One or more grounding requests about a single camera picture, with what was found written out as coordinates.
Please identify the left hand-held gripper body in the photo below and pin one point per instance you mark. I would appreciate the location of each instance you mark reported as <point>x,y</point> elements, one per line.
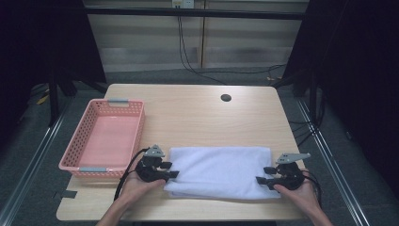
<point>149,171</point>

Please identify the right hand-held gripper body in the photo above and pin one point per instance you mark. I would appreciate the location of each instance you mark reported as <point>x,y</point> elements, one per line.
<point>290,177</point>

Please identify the white printed towel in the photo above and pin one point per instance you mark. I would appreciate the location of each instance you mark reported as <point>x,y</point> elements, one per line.
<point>219,172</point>

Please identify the person's left hand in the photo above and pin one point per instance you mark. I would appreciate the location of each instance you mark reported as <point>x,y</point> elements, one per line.
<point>135,188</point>

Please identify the person's right hand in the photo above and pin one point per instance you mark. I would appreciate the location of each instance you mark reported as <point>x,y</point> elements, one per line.
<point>304,196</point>

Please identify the pink perforated plastic basket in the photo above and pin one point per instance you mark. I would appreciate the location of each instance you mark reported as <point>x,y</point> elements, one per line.
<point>109,141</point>

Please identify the dark tape piece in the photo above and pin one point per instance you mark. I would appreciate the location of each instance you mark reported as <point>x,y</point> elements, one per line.
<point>67,194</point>

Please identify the black metal stand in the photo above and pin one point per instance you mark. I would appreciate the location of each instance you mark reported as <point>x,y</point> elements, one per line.
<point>53,100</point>
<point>299,84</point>

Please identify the black curtain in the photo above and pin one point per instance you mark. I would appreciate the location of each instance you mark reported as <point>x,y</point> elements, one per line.
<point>40,40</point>
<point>360,78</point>

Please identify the black horizontal bar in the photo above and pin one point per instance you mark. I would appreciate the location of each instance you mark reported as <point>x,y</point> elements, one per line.
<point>194,13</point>

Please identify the white power outlet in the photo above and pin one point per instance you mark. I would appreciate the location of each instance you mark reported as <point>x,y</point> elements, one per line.
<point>183,3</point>

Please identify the metal floor rail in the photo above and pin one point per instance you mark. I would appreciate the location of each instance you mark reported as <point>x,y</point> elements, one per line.
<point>31,166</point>
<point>335,169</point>

